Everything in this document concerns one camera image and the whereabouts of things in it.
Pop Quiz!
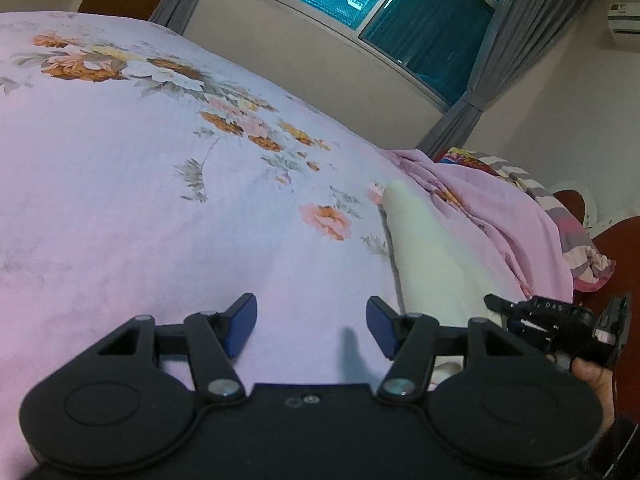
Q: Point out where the white air conditioner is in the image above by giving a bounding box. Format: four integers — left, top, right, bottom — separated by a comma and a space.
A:
605, 0, 640, 44

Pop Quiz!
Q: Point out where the dark red wooden furniture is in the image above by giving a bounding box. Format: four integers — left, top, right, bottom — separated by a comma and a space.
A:
552, 190, 640, 416

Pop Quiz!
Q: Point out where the pink floral bedsheet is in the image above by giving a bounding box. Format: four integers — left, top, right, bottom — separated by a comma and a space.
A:
0, 10, 553, 480

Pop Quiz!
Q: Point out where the person's right hand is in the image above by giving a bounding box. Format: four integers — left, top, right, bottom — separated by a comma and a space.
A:
546, 353, 617, 432

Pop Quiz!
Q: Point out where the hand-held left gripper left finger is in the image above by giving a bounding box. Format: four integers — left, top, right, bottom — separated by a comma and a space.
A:
96, 293, 259, 402

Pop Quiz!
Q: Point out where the striped colourful cloth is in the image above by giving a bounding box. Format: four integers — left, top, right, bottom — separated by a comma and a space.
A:
434, 147, 617, 294

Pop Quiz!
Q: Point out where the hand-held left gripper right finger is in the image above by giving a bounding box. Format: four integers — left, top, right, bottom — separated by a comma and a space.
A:
365, 296, 532, 404

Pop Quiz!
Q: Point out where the sliding glass window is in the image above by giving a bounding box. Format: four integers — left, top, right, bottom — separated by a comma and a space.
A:
227, 0, 517, 112

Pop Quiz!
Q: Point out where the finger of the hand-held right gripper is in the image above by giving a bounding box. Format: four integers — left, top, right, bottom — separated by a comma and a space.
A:
483, 294, 523, 317

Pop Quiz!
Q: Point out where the white curved frame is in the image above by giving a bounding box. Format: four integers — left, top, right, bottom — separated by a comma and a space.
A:
549, 179, 603, 227

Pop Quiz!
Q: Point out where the pink quilt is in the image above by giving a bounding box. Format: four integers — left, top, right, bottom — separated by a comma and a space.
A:
390, 148, 574, 307

